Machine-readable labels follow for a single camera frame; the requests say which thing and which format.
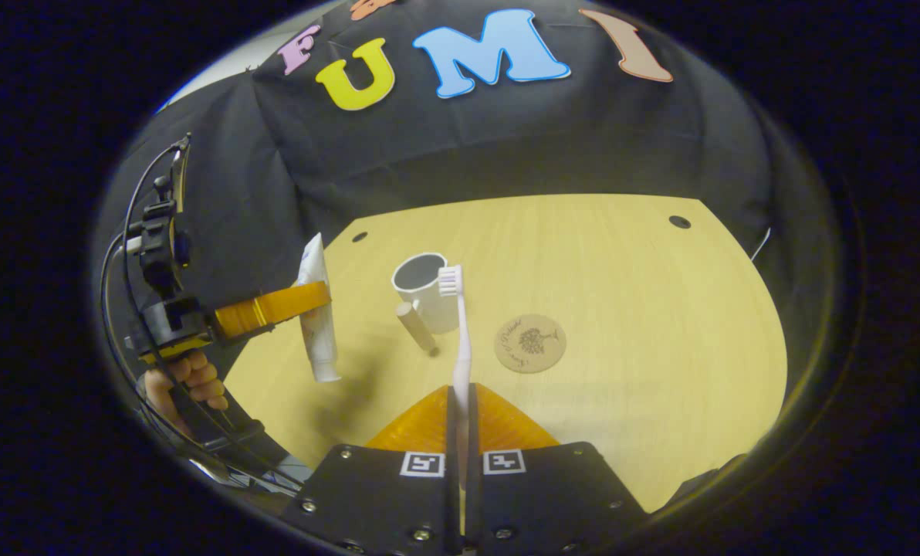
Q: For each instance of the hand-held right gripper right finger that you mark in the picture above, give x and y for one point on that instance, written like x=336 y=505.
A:
x=473 y=502

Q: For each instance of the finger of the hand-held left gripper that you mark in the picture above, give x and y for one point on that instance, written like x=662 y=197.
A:
x=275 y=307

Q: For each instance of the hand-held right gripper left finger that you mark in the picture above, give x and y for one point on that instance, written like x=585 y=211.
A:
x=452 y=502

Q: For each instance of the white toothpaste tube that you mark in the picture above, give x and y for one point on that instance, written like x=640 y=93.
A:
x=317 y=340

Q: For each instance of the white toothbrush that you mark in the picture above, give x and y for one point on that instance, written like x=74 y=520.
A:
x=462 y=355

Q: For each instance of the round wooden coaster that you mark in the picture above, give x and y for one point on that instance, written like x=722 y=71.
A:
x=530 y=344

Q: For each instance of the wooden desktop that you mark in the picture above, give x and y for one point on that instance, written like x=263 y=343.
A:
x=622 y=309

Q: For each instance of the black backdrop cloth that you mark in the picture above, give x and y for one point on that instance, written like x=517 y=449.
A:
x=506 y=139

